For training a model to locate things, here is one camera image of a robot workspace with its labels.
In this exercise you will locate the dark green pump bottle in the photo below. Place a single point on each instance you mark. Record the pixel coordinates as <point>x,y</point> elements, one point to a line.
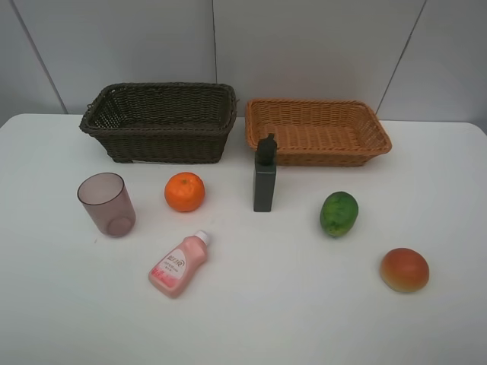
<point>265,169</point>

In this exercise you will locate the orange mandarin fruit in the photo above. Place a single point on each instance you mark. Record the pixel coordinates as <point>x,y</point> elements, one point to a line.
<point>184,192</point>

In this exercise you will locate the pink lotion bottle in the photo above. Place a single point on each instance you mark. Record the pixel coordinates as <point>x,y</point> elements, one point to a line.
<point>174,272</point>

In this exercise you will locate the translucent purple plastic cup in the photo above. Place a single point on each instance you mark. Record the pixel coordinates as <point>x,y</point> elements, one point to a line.
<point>106,200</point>

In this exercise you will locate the red orange peach fruit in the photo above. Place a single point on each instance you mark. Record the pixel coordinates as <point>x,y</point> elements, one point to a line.
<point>404,270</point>

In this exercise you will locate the orange wicker basket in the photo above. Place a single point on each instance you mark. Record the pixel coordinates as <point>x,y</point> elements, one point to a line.
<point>317,133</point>

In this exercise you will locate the dark brown wicker basket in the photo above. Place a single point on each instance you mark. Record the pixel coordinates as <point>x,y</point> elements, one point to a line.
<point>173,122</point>

